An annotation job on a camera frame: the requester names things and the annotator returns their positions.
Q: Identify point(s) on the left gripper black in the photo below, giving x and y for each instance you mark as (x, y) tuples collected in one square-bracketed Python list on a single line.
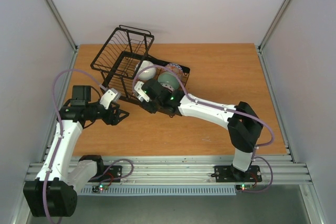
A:
[(109, 120)]

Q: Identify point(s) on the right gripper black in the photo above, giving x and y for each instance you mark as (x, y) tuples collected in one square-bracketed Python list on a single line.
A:
[(151, 102)]

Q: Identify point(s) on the red white patterned bowl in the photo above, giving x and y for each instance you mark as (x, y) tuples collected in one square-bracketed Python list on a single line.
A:
[(165, 85)]

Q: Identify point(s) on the teal green bowl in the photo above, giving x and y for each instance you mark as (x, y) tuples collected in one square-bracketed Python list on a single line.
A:
[(168, 78)]

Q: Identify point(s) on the white ceramic bowl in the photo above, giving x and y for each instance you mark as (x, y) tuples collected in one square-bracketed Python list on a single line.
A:
[(146, 74)]

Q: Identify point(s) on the blue orange patterned bowl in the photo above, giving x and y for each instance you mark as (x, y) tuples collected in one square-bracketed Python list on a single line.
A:
[(177, 69)]

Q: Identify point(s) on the black wire dish rack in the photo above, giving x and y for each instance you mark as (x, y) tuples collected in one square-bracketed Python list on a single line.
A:
[(117, 62)]

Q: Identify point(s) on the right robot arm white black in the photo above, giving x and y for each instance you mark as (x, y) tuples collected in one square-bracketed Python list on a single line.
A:
[(239, 120)]

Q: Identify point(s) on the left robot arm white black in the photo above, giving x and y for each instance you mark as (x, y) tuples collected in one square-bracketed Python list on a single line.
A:
[(54, 191)]

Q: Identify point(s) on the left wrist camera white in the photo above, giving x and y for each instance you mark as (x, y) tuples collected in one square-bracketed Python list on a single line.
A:
[(111, 95)]

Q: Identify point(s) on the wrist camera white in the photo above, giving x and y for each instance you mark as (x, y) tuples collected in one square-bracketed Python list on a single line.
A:
[(140, 93), (111, 95)]

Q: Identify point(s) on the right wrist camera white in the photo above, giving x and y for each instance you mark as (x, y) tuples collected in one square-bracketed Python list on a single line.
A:
[(140, 93)]

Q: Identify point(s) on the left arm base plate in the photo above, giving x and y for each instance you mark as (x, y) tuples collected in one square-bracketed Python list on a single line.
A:
[(114, 172)]

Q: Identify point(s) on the grey slotted cable duct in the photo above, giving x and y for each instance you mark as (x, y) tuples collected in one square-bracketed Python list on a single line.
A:
[(160, 190)]

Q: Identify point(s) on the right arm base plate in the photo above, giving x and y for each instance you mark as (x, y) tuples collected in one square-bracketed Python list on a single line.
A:
[(229, 174)]

